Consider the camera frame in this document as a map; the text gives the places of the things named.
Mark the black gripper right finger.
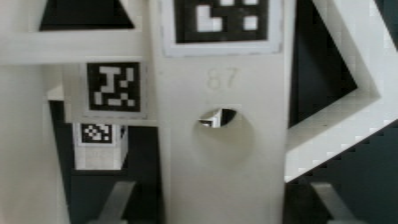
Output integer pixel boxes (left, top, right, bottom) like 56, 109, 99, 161
311, 182, 362, 224

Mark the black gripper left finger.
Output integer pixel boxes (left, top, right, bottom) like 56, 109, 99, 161
87, 181, 135, 224

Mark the white chair leg with tag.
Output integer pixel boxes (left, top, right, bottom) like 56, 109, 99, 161
72, 123, 128, 170

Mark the white chair backrest frame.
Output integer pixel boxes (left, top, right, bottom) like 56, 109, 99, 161
0, 0, 296, 224

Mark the white U-shaped obstacle fence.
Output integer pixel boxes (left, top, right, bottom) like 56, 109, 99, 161
284, 0, 398, 180

